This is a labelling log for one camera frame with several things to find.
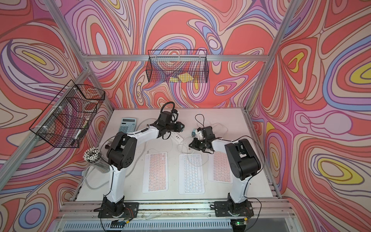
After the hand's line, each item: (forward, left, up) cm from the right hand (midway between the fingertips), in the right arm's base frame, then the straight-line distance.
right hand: (190, 148), depth 95 cm
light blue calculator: (+21, +47, +1) cm, 52 cm away
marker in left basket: (-4, +58, +25) cm, 64 cm away
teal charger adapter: (+11, -3, +2) cm, 11 cm away
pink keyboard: (-16, +22, -1) cm, 27 cm away
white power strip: (+8, +10, +2) cm, 14 cm away
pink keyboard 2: (-13, -17, -2) cm, 22 cm away
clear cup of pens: (-12, +51, +17) cm, 55 cm away
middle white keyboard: (-17, 0, -1) cm, 18 cm away
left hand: (+14, +3, +7) cm, 16 cm away
